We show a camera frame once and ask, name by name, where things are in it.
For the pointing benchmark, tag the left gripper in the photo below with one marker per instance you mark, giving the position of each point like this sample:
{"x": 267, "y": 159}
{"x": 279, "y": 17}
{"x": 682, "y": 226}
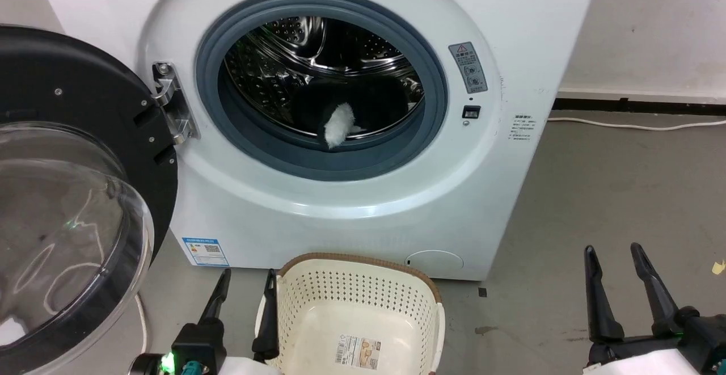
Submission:
{"x": 195, "y": 346}

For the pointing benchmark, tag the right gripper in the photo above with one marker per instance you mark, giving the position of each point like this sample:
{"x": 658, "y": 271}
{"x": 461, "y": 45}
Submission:
{"x": 669, "y": 358}

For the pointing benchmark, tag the dark garment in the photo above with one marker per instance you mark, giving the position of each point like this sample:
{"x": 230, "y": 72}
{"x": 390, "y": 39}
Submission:
{"x": 339, "y": 122}

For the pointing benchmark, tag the cream perforated laundry basket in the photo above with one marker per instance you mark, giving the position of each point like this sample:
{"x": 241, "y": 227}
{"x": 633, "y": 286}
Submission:
{"x": 351, "y": 301}

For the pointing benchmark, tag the white front-load washing machine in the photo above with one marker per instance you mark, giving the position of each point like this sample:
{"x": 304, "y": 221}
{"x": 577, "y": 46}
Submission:
{"x": 351, "y": 222}

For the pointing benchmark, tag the blue energy label sticker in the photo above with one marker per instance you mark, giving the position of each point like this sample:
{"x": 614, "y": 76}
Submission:
{"x": 205, "y": 251}

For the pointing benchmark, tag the yellow paper scrap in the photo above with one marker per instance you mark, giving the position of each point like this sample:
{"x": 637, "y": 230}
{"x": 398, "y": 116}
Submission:
{"x": 719, "y": 267}

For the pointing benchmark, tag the paper barcode label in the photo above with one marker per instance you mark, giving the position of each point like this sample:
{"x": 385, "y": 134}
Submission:
{"x": 358, "y": 352}

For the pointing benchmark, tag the grey rubber door gasket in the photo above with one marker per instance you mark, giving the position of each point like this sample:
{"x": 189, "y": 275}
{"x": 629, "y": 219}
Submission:
{"x": 317, "y": 162}

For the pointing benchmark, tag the round white filter cover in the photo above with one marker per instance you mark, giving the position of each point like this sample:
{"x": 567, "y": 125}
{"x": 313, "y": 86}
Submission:
{"x": 434, "y": 260}

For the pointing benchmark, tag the black baseboard strip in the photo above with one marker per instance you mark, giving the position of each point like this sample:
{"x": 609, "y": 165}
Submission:
{"x": 652, "y": 106}

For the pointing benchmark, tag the small printed text label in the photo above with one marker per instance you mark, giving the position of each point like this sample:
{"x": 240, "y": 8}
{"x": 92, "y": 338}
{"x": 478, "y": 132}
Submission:
{"x": 521, "y": 128}

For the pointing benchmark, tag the metal door hinge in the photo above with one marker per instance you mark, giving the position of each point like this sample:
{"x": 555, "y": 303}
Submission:
{"x": 173, "y": 102}

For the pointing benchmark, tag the steel washer drum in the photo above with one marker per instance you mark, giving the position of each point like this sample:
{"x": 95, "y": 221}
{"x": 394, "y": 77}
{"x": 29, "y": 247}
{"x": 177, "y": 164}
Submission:
{"x": 272, "y": 74}

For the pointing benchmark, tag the black door latch socket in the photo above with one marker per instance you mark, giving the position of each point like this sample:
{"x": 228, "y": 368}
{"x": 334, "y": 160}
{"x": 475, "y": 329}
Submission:
{"x": 471, "y": 112}

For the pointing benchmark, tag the black round washer door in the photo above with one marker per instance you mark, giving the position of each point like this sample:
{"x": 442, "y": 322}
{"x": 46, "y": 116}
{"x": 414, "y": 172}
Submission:
{"x": 85, "y": 91}

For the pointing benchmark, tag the grey warning sticker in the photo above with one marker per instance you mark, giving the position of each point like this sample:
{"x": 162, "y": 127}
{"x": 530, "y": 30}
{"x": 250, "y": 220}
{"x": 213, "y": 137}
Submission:
{"x": 468, "y": 67}

